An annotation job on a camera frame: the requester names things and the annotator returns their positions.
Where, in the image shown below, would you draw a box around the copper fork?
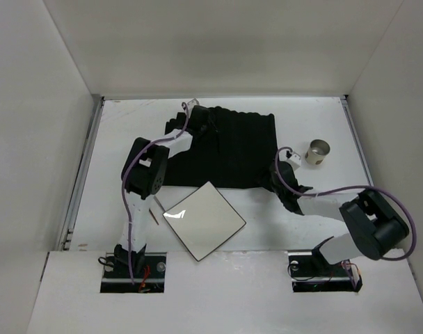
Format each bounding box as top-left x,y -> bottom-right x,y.
149,209 -> 159,226

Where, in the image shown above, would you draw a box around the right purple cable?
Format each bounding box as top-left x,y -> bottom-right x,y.
274,146 -> 417,262

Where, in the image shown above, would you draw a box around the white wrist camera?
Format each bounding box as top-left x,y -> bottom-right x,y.
186,99 -> 200,111
286,151 -> 301,170

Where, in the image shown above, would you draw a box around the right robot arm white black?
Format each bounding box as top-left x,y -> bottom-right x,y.
257,161 -> 417,271

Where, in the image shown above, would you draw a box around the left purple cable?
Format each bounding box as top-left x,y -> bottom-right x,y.
121,101 -> 193,283

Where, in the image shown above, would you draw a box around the purple cable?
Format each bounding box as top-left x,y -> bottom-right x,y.
121,101 -> 193,283
274,146 -> 417,262

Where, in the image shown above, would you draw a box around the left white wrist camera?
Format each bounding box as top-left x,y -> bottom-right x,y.
186,99 -> 200,111

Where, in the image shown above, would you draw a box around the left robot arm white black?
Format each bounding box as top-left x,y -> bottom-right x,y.
114,100 -> 213,278

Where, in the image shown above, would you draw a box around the metal cup with paper sleeve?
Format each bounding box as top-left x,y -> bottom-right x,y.
305,139 -> 330,166

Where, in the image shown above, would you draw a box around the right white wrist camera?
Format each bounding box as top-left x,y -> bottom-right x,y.
286,151 -> 301,170

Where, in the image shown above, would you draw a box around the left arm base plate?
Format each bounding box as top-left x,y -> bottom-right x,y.
97,253 -> 167,294

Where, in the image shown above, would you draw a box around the square white plate black rim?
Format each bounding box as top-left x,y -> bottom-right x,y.
163,182 -> 246,262

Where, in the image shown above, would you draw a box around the silver table knife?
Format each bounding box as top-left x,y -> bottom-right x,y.
154,196 -> 165,212

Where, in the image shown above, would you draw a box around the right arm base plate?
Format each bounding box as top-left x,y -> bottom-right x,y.
287,251 -> 363,293

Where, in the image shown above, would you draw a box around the black cloth placemat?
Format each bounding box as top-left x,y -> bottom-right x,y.
163,106 -> 278,189

